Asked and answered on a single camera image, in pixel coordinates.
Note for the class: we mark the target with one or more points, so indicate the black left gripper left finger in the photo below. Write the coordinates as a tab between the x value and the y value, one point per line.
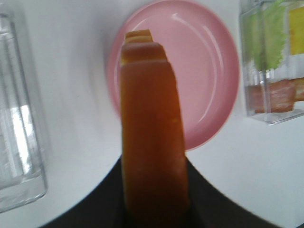
102	208

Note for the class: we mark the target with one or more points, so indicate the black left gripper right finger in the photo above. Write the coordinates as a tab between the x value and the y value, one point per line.
211	209

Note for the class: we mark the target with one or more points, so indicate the bread slice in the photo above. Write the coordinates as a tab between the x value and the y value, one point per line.
154	164

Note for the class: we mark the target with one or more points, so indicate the bacon strip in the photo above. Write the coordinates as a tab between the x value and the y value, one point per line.
283	95

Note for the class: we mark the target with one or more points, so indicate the green lettuce leaf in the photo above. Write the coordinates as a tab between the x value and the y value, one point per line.
265	37

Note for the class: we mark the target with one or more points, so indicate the yellow cheese slice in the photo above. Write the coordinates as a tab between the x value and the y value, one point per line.
296	28

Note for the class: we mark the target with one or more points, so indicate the clear left plastic tray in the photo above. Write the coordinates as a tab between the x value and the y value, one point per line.
22	173

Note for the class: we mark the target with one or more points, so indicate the clear plastic tray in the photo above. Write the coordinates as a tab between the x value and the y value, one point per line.
291	67
22	173

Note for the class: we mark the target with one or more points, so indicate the pink round plate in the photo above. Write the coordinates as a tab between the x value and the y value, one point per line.
204	58

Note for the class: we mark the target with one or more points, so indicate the clear right plastic tray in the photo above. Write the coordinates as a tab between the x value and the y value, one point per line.
291	67

